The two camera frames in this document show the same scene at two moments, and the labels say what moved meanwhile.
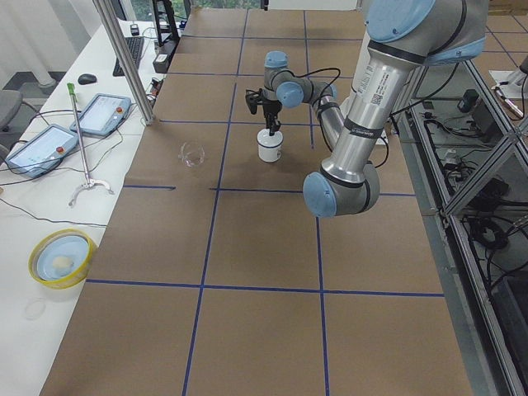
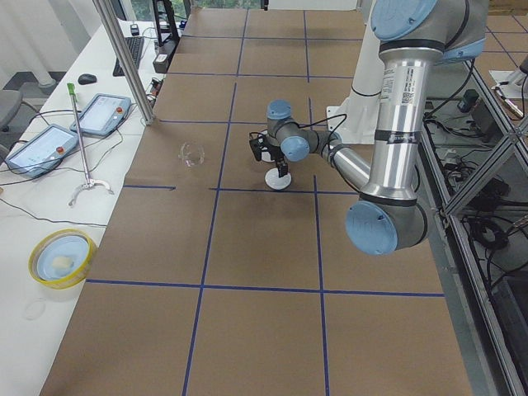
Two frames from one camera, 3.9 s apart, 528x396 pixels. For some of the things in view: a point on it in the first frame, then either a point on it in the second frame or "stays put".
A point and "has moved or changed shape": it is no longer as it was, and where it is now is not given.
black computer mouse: (87, 78) stays put
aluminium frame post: (127, 62) stays put
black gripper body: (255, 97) to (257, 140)
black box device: (162, 62) stays put
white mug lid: (266, 140) has moved or changed shape
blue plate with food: (62, 257) stays put
